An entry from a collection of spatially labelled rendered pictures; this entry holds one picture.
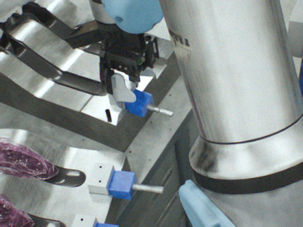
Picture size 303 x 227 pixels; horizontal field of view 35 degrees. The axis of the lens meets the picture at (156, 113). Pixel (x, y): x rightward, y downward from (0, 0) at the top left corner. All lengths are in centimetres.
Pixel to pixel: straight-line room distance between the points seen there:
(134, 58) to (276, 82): 49
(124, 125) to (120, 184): 14
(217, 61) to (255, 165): 8
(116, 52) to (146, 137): 25
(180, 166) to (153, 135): 29
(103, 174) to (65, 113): 20
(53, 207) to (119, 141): 19
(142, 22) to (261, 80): 33
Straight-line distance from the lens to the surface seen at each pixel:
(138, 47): 81
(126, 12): 63
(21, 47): 112
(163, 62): 105
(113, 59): 84
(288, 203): 37
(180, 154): 125
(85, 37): 87
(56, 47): 112
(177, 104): 106
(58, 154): 95
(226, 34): 33
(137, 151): 99
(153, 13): 64
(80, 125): 101
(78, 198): 89
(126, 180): 87
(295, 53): 101
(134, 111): 94
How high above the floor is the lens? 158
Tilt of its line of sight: 48 degrees down
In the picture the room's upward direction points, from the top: 10 degrees counter-clockwise
